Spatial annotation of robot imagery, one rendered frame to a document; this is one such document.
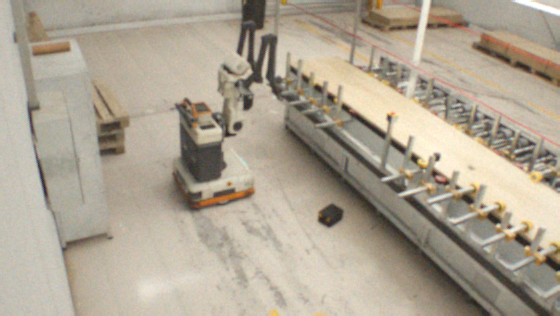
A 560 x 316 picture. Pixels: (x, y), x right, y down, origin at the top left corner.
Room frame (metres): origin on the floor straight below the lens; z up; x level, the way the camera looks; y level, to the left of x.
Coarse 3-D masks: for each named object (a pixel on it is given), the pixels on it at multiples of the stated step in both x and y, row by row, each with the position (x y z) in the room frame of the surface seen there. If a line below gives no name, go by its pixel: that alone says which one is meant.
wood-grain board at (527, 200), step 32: (320, 64) 5.46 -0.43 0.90; (352, 96) 4.58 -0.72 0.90; (384, 96) 4.65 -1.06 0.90; (384, 128) 3.91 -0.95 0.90; (416, 128) 3.97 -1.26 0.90; (448, 128) 4.02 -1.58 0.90; (448, 160) 3.42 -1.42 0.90; (480, 160) 3.46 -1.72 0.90; (512, 192) 3.00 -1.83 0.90; (544, 192) 3.03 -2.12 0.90; (512, 224) 2.59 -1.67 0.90; (544, 224) 2.61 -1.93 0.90
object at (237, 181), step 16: (176, 160) 4.12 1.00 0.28; (224, 160) 4.17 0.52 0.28; (240, 160) 4.20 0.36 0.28; (176, 176) 4.06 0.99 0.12; (192, 176) 3.84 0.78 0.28; (224, 176) 3.89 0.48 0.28; (240, 176) 3.91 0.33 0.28; (192, 192) 3.66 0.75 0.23; (208, 192) 3.72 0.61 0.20; (224, 192) 3.80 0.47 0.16; (240, 192) 3.88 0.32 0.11
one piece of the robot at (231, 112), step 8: (224, 72) 4.12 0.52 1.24; (224, 80) 4.08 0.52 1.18; (232, 80) 4.02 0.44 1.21; (224, 88) 4.05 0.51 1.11; (232, 88) 4.02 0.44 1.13; (224, 96) 4.05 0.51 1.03; (232, 96) 4.08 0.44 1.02; (240, 96) 4.12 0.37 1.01; (224, 104) 4.19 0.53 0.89; (232, 104) 4.09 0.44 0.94; (224, 112) 4.16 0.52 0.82; (232, 112) 4.05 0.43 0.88; (240, 112) 4.09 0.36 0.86; (232, 120) 4.05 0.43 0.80; (240, 120) 4.09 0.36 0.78; (232, 128) 4.05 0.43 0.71; (240, 128) 4.09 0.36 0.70
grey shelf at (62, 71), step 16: (32, 64) 3.28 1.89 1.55; (48, 64) 3.29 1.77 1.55; (64, 64) 3.31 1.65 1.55; (80, 64) 3.32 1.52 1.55; (48, 80) 3.03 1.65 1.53; (64, 80) 3.09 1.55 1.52; (80, 80) 3.14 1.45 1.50; (80, 96) 3.14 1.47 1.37; (80, 112) 3.13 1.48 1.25; (80, 128) 3.12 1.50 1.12; (80, 144) 3.11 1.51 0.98; (96, 144) 3.17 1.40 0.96; (80, 160) 3.10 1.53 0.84; (96, 160) 3.16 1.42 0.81; (96, 176) 3.15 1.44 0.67; (96, 192) 3.14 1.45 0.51; (80, 208) 3.07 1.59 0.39; (96, 208) 3.13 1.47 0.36; (64, 224) 2.99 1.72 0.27; (80, 224) 3.06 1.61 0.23; (96, 224) 3.12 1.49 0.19; (64, 240) 2.98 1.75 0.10
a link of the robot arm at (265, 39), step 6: (264, 36) 4.08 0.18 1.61; (270, 36) 4.06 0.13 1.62; (276, 36) 4.08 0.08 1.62; (264, 42) 4.03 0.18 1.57; (264, 48) 4.04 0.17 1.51; (258, 54) 4.06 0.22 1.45; (264, 54) 4.05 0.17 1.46; (258, 60) 4.04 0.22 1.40; (258, 66) 4.02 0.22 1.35; (258, 72) 4.01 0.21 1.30; (258, 78) 4.00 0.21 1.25
